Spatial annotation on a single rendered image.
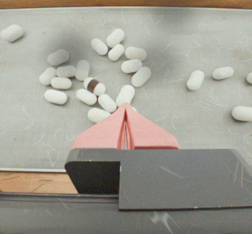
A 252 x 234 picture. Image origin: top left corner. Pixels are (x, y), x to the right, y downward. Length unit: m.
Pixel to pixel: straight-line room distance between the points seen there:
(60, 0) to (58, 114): 0.22
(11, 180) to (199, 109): 0.29
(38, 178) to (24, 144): 0.06
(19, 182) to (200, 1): 0.42
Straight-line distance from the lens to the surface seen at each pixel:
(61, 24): 0.31
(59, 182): 0.21
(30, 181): 0.23
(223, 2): 0.37
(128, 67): 0.21
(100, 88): 0.19
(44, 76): 0.24
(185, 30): 0.30
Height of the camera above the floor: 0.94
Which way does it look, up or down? 76 degrees down
